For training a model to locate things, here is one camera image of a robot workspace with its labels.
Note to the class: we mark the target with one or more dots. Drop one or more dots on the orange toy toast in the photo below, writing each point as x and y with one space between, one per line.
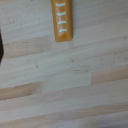
62 20

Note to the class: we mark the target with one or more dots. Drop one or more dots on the dark rounded object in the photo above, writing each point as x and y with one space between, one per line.
1 46

